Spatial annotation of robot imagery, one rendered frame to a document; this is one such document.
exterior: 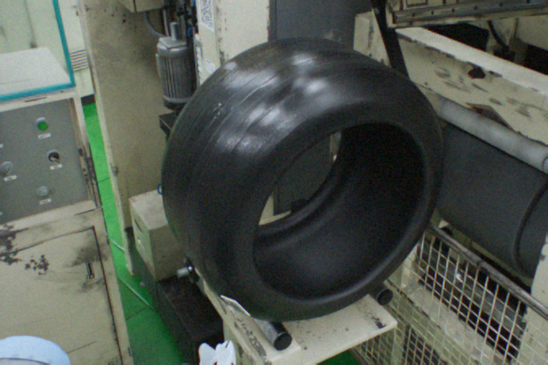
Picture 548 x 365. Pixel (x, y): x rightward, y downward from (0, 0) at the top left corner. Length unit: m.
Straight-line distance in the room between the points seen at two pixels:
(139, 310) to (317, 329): 1.41
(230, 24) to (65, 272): 0.96
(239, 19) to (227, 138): 0.37
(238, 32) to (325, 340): 0.75
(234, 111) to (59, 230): 0.90
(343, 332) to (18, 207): 0.96
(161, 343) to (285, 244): 1.19
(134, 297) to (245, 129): 1.90
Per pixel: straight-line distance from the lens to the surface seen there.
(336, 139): 1.76
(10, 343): 0.85
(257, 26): 1.37
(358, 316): 1.55
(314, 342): 1.48
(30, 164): 1.77
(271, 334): 1.34
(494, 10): 1.23
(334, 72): 1.09
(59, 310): 2.00
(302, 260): 1.53
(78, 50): 4.62
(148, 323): 2.72
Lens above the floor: 1.88
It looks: 32 degrees down
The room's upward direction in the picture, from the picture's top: 1 degrees counter-clockwise
